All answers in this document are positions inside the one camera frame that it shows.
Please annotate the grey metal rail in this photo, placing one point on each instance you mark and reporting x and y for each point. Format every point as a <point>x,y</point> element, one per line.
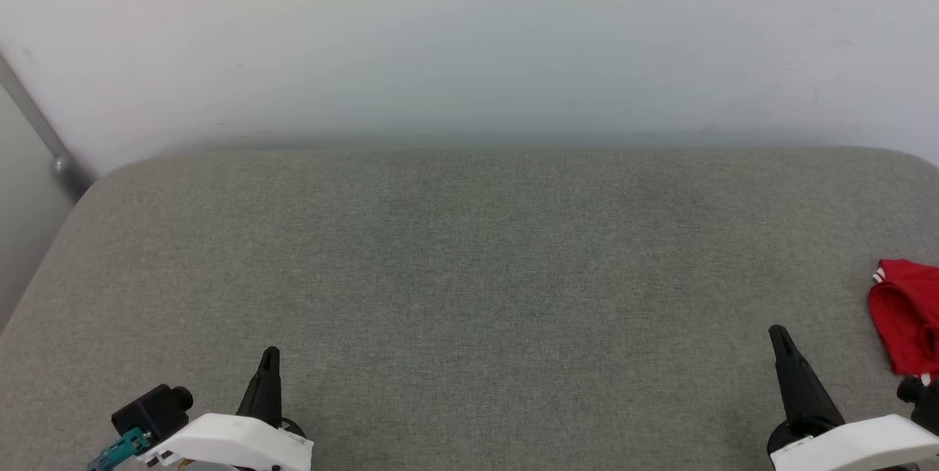
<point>37,126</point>

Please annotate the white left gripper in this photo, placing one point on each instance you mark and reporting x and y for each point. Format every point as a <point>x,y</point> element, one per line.
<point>227,442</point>

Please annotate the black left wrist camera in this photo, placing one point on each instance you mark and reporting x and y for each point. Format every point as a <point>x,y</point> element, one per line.
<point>154,409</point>

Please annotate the red garment with print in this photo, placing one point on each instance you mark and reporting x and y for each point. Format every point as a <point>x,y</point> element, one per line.
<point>906,317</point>

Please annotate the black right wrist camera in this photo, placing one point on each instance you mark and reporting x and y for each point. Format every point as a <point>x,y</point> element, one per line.
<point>923,401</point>

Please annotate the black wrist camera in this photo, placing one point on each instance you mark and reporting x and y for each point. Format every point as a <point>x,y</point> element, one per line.
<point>154,409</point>
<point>923,401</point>

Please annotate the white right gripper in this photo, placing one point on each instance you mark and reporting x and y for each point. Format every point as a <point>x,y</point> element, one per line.
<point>858,445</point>

